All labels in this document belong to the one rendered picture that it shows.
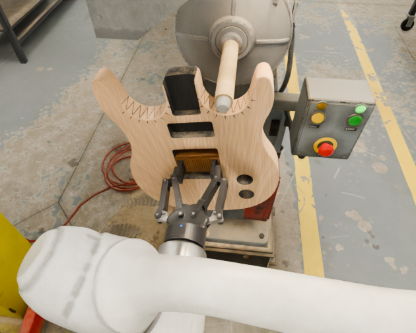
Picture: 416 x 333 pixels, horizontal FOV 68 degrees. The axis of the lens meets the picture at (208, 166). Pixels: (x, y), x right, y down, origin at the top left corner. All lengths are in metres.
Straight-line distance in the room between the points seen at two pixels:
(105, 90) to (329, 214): 1.61
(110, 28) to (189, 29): 0.32
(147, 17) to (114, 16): 0.04
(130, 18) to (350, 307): 0.38
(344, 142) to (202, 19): 0.48
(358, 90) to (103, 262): 0.70
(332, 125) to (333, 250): 1.12
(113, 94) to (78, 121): 1.98
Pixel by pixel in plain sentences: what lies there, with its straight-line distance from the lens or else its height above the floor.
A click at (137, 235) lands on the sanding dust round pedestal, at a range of 1.82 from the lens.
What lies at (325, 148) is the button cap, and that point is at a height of 0.99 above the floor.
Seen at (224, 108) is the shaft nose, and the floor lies 1.25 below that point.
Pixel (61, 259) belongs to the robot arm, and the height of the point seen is 1.27.
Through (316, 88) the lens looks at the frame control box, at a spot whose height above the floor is 1.12.
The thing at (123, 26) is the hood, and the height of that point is 1.40.
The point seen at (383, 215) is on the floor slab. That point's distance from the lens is 2.11.
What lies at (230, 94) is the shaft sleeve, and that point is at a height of 1.26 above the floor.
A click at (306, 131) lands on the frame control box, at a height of 1.02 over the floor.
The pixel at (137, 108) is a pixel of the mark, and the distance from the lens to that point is 0.65.
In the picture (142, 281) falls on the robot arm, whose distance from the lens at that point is 0.34.
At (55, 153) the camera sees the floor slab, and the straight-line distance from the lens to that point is 2.39.
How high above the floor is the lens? 1.57
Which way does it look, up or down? 49 degrees down
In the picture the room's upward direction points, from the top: straight up
